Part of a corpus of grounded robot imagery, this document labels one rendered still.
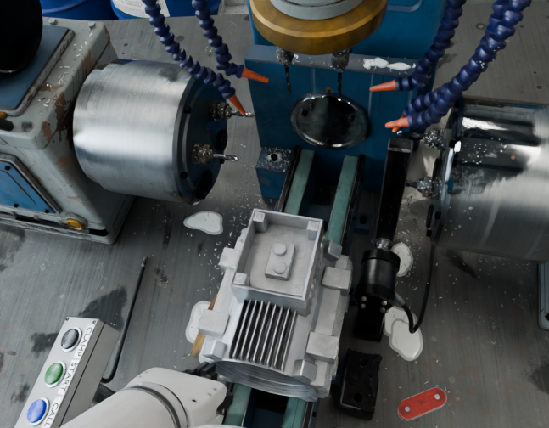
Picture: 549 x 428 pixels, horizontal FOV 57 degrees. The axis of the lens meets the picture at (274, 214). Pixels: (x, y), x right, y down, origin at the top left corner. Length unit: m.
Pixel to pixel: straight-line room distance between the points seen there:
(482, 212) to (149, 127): 0.53
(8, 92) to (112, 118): 0.18
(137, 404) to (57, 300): 0.70
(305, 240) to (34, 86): 0.54
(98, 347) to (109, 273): 0.37
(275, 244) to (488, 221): 0.31
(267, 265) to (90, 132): 0.40
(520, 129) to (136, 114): 0.58
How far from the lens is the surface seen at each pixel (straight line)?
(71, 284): 1.17
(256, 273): 0.70
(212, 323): 0.73
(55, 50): 1.02
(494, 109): 0.83
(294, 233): 0.72
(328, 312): 0.73
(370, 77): 0.89
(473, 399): 1.00
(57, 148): 0.96
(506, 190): 0.78
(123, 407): 0.48
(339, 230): 0.95
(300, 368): 0.68
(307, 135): 1.01
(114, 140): 0.89
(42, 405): 0.78
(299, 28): 0.66
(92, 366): 0.79
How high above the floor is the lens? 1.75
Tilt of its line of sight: 58 degrees down
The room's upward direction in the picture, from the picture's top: 11 degrees counter-clockwise
